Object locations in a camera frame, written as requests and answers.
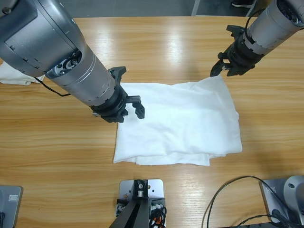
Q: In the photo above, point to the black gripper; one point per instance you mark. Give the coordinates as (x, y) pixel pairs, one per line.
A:
(114, 109)
(242, 54)

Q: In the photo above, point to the white T-shirt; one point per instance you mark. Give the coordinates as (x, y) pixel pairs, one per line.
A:
(12, 76)
(178, 118)

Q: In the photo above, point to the white metal table leg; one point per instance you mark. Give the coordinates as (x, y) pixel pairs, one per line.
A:
(253, 8)
(196, 8)

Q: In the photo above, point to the black shoe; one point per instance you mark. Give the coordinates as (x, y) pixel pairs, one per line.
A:
(243, 3)

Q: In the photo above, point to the brown cardboard box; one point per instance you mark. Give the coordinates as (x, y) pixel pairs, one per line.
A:
(262, 3)

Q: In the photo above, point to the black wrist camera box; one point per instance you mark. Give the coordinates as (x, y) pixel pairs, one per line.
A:
(118, 71)
(234, 29)

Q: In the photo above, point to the white block with dark post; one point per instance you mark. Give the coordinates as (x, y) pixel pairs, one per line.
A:
(155, 187)

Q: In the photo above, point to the grey base plate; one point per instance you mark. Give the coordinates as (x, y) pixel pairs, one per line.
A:
(270, 197)
(10, 206)

